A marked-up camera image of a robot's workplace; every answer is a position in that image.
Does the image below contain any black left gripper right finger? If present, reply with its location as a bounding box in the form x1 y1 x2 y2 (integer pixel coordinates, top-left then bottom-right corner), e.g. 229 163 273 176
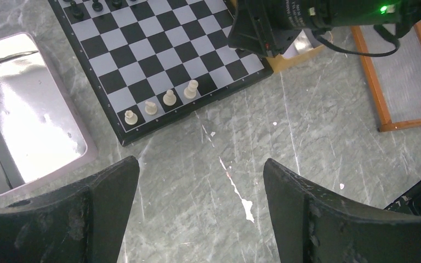
263 159 421 262

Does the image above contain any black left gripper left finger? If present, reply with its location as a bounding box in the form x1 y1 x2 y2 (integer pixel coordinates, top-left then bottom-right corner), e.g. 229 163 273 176
0 156 140 262

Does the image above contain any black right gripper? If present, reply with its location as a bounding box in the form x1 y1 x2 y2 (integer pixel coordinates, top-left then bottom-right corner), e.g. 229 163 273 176
227 0 306 58

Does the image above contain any white chess queen piece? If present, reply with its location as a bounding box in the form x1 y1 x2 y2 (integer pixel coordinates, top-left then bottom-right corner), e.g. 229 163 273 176
183 79 199 100

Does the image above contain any white chess bishop piece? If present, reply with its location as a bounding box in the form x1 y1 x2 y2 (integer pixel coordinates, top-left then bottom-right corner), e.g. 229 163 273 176
162 89 177 106

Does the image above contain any white chess knight piece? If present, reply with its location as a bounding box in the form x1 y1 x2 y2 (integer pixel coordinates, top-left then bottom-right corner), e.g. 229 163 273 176
145 101 158 116

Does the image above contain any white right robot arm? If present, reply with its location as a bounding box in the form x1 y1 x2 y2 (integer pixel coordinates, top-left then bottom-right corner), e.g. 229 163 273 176
227 0 421 58

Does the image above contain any yellow tray of white pieces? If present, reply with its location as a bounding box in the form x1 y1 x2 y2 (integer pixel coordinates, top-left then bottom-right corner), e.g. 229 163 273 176
266 30 325 73

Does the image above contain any black white chess board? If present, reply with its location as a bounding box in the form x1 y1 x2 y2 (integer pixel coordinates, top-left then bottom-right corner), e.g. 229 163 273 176
49 0 272 145

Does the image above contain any black chess pieces row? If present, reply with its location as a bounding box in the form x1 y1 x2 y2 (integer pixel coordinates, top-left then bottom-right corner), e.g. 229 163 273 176
59 0 142 21

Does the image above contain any silver metal tray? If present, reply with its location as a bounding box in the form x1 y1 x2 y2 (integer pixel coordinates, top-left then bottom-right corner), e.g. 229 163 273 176
0 32 98 196

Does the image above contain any orange wooden rack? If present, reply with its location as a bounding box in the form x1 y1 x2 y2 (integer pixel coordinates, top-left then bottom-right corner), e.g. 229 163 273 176
360 21 421 132

